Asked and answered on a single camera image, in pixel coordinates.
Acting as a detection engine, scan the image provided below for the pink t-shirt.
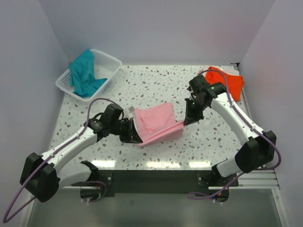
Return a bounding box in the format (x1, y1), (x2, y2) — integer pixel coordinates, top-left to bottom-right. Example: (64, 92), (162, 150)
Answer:
(134, 103), (184, 147)

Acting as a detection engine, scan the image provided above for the folded white t-shirt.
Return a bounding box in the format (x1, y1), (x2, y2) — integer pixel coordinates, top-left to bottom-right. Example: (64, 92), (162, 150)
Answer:
(199, 65), (240, 76)

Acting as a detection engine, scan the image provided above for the white plastic basket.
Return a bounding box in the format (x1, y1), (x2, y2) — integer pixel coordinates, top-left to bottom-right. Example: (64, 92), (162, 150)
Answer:
(55, 49), (122, 102)

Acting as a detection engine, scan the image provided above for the aluminium frame rail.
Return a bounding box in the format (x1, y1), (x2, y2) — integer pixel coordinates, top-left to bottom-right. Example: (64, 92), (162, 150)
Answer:
(238, 170), (280, 189)

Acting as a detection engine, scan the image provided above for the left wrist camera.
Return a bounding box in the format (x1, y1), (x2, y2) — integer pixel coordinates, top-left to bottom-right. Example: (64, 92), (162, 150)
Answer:
(125, 106), (135, 118)

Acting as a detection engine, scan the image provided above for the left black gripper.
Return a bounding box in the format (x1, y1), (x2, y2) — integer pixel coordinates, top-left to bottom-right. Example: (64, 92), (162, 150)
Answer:
(110, 118), (142, 145)

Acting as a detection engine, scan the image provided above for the teal t-shirt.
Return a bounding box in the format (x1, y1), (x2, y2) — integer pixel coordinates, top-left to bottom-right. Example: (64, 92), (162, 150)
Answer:
(69, 49), (107, 98)

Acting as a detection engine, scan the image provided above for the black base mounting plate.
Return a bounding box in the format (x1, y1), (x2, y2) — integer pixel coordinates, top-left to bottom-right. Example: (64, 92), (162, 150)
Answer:
(79, 169), (240, 199)

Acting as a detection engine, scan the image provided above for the folded orange t-shirt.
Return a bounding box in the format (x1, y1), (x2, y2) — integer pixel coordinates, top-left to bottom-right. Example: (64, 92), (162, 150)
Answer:
(205, 66), (245, 103)

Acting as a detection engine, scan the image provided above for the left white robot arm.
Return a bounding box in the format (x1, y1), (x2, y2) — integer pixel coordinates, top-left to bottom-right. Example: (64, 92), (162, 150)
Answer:
(20, 104), (142, 202)

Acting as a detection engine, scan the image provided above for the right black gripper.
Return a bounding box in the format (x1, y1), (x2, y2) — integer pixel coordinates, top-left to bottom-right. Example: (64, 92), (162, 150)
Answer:
(185, 97), (208, 126)

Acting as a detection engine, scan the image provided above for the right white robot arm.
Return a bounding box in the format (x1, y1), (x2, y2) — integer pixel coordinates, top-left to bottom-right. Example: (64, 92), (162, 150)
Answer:
(184, 75), (276, 186)

